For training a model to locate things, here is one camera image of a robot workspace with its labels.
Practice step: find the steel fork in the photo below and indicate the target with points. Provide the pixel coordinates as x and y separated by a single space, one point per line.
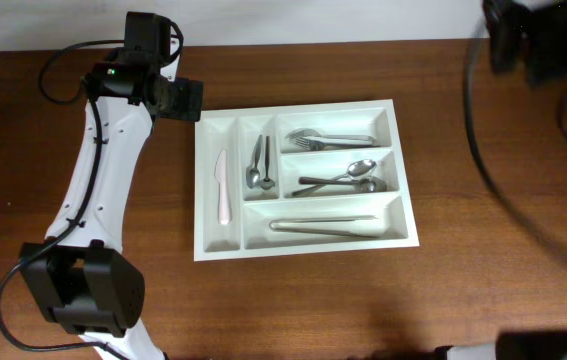
307 132
317 145

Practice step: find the white plastic knife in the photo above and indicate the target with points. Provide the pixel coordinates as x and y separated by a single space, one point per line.
221 176

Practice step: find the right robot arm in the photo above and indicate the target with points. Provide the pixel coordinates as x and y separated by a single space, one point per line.
537 38

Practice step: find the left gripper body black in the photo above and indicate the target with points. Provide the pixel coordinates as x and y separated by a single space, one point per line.
189 100

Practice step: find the large steel spoon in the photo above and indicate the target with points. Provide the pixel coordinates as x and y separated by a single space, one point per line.
368 184
354 171

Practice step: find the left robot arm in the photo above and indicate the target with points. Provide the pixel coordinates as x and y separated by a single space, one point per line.
78 276

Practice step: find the white plastic cutlery tray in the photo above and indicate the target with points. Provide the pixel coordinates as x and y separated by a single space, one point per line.
248 234

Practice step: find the small steel teaspoon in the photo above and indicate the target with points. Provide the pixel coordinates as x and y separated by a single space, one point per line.
267 183
253 173

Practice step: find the steel tweezers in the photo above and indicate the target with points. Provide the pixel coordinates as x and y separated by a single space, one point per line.
328 226

